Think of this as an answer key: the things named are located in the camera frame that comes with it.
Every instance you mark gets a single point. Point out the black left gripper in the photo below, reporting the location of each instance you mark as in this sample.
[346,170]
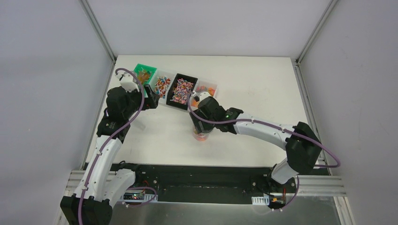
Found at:
[151,95]

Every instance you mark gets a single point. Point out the black swirl lollipop bin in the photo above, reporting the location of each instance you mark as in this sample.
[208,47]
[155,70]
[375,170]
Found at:
[177,96]

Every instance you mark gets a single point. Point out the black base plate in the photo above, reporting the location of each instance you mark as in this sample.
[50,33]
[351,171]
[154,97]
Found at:
[206,184]

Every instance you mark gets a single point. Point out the green candy bin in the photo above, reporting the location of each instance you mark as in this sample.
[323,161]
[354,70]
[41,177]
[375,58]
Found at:
[144,73]

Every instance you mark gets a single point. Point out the clear plastic jar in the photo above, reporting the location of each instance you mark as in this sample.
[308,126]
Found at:
[200,136]

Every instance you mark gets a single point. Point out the white star candy bin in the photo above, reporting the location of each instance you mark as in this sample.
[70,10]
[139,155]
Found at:
[205,88]

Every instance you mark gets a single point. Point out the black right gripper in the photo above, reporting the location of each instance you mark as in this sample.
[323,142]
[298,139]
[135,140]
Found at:
[198,127]

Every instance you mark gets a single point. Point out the white lollipop bin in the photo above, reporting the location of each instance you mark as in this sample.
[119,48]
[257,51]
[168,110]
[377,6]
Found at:
[161,81]

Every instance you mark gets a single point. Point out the translucent plastic scoop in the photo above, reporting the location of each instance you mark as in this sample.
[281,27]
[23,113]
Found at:
[139,124]

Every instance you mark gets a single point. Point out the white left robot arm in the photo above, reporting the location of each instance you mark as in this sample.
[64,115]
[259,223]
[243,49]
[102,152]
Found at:
[94,198]

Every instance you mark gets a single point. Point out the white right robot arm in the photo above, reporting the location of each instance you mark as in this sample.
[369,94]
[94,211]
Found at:
[298,141]

